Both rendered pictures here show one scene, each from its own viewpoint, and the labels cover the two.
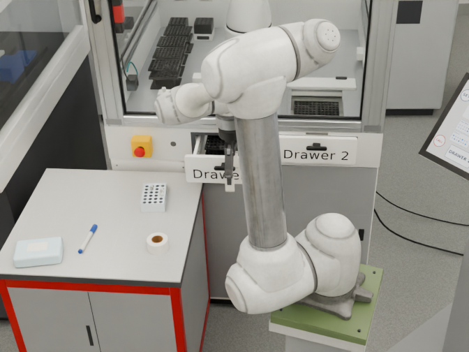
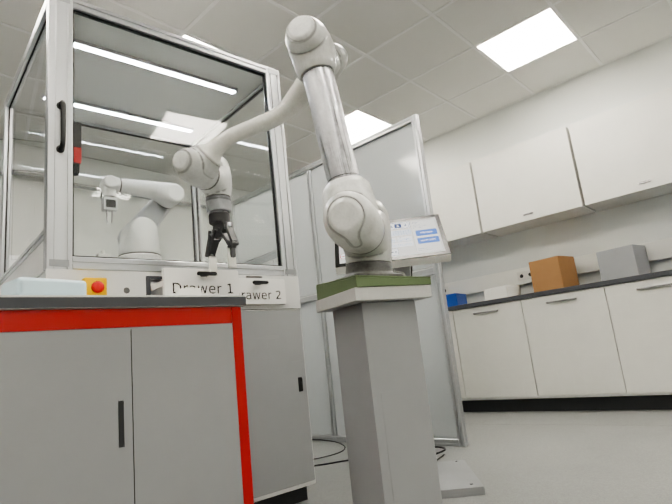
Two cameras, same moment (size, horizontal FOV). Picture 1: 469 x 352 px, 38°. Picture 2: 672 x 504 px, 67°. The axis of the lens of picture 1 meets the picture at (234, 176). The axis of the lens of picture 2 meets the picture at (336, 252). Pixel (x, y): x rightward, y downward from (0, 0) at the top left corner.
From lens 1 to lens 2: 2.03 m
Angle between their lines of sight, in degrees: 66
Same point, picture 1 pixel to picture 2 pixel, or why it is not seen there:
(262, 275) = (363, 188)
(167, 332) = (227, 392)
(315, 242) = not seen: hidden behind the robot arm
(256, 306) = (370, 211)
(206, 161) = (185, 273)
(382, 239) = not seen: hidden behind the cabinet
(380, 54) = (285, 211)
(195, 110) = (218, 154)
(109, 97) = (58, 233)
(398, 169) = not seen: hidden behind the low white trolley
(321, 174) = (261, 318)
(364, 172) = (292, 314)
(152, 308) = (212, 348)
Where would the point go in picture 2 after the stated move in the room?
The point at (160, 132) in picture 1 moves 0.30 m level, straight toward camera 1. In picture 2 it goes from (114, 276) to (167, 259)
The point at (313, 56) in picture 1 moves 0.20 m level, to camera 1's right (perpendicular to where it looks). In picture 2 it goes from (340, 54) to (375, 74)
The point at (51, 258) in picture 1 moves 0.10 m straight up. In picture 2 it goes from (75, 285) to (75, 243)
